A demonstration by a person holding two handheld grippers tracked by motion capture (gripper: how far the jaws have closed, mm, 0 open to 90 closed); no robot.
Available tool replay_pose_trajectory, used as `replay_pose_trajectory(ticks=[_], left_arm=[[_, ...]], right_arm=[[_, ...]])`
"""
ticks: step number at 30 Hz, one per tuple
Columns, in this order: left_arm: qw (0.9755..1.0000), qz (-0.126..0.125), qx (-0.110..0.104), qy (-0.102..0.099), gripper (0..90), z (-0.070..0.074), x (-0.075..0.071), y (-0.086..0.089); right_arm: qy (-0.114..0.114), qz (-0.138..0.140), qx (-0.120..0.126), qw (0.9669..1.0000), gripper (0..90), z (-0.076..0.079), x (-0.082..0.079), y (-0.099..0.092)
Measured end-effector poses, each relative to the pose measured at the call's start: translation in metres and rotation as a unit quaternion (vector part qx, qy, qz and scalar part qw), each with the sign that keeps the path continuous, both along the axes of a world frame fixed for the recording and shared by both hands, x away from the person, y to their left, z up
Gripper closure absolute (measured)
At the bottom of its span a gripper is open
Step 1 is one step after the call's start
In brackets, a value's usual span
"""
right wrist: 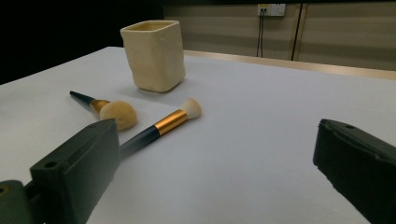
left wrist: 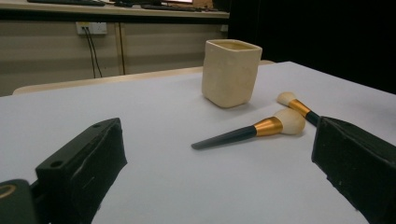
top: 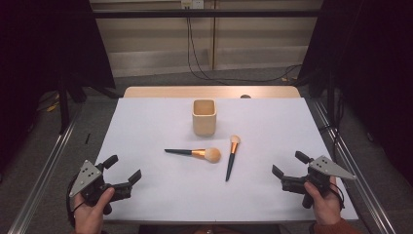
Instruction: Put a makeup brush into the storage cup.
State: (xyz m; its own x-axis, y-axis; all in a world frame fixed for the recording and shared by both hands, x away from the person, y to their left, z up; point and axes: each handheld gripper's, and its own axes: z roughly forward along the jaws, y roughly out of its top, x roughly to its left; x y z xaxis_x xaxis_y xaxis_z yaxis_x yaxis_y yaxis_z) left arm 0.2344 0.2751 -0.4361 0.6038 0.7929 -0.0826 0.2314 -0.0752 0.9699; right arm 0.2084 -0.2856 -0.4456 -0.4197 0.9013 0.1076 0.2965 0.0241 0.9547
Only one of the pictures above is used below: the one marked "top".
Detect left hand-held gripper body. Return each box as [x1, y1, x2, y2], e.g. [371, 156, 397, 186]
[68, 159, 133, 215]

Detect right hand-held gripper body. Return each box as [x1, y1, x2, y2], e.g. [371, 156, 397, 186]
[281, 154, 357, 210]

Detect small slim makeup brush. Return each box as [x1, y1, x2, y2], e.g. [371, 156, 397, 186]
[225, 135, 242, 182]

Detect large round makeup brush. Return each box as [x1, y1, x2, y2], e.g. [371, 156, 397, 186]
[164, 146, 222, 164]

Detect beige square brush holder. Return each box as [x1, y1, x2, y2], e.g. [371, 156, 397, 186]
[191, 98, 217, 137]

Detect person's left hand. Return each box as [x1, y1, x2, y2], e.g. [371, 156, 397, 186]
[72, 186, 116, 234]

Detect person's right hand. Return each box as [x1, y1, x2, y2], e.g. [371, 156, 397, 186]
[303, 175, 344, 227]

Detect white table board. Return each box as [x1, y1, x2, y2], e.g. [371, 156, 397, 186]
[95, 97, 359, 223]

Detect black metal stand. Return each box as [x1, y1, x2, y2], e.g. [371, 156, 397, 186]
[57, 72, 121, 135]

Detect light wooden table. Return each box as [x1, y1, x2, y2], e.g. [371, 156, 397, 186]
[123, 85, 302, 99]

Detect black curtain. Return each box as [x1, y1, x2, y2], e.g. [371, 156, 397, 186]
[0, 0, 117, 176]
[296, 0, 413, 186]

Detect black horizontal bar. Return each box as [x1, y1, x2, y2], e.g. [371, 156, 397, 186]
[92, 9, 322, 19]

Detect aluminium floor rail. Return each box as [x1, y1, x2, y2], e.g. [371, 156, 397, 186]
[7, 106, 84, 234]
[311, 98, 397, 234]

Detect left hand-held gripper cable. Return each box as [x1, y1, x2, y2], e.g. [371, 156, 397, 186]
[65, 176, 86, 228]

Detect hand-held gripper cable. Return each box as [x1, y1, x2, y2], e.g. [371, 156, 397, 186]
[65, 176, 86, 228]
[328, 181, 346, 211]

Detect right hand-held gripper cable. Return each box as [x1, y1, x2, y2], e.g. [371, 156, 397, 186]
[328, 181, 346, 211]

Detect black wall cables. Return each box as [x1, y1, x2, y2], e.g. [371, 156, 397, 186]
[185, 7, 304, 84]

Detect white wall socket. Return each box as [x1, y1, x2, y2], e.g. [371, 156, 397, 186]
[180, 0, 206, 10]

